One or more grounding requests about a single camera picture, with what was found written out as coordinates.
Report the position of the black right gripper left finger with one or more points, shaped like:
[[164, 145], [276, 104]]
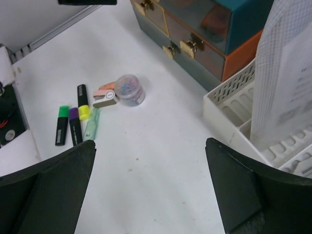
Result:
[[46, 198]]

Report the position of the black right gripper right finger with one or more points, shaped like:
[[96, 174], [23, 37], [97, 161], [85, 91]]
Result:
[[254, 198]]

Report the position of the clear mesh document pouch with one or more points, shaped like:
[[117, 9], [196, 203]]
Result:
[[284, 54]]

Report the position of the green cap black highlighter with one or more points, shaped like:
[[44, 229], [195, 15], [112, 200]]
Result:
[[62, 125]]

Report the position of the purple cap black highlighter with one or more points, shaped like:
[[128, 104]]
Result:
[[75, 126]]

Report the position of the white perforated file organizer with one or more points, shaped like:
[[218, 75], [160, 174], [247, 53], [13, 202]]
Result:
[[241, 112]]

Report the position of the yellow cap black highlighter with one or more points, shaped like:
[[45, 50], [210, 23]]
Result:
[[83, 103]]

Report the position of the clear jar of paper clips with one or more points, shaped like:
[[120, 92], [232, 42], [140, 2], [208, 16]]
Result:
[[129, 90]]

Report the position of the teal desktop drawer cabinet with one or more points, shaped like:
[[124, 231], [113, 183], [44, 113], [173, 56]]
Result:
[[209, 39]]

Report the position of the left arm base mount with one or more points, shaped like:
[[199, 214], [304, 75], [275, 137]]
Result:
[[12, 116]]

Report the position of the aluminium frame rail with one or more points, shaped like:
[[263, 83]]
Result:
[[25, 25]]

